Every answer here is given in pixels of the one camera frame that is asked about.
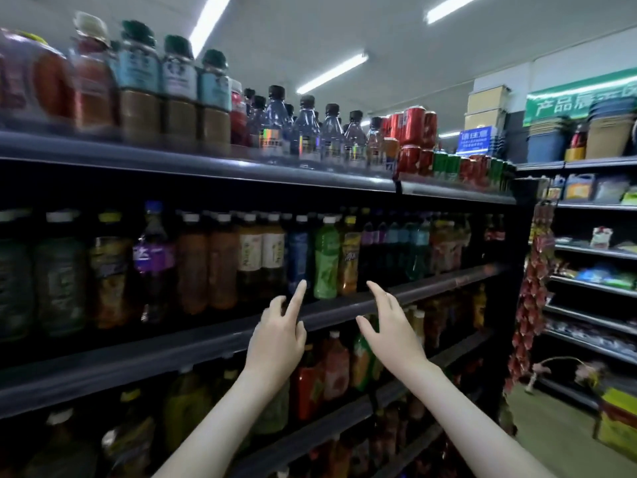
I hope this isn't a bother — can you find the person's right hand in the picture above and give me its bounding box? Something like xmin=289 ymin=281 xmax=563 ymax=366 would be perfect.
xmin=355 ymin=280 xmax=431 ymax=379

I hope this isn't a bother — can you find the person's left hand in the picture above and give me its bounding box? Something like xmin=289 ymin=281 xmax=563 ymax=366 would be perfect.
xmin=242 ymin=279 xmax=310 ymax=394

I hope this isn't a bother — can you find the dark grey store shelving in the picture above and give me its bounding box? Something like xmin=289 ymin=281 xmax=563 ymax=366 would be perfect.
xmin=0 ymin=0 xmax=533 ymax=478

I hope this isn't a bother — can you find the person's left forearm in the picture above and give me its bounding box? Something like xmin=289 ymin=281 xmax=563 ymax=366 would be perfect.
xmin=154 ymin=373 xmax=285 ymax=478

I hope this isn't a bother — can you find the person's right forearm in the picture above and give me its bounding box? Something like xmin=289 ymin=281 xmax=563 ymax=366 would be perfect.
xmin=403 ymin=358 xmax=559 ymax=478

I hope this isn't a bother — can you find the hanging strip of red packets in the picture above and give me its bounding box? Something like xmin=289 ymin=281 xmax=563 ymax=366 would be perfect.
xmin=506 ymin=199 xmax=559 ymax=389

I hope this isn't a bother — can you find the blue sign board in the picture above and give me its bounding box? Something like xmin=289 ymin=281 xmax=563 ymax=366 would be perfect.
xmin=456 ymin=126 xmax=497 ymax=157

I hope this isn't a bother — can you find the row of assorted household goods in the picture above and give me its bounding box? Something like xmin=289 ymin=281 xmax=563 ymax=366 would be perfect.
xmin=547 ymin=172 xmax=637 ymax=359

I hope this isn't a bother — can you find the yellow printed carton box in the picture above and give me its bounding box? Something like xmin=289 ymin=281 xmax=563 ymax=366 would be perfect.
xmin=595 ymin=383 xmax=637 ymax=462

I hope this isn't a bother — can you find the row of plastic storage bins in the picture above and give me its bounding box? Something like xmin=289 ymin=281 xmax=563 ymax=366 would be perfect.
xmin=526 ymin=94 xmax=637 ymax=163

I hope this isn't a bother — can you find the green banner sign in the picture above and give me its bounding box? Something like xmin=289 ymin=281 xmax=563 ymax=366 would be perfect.
xmin=522 ymin=66 xmax=637 ymax=127

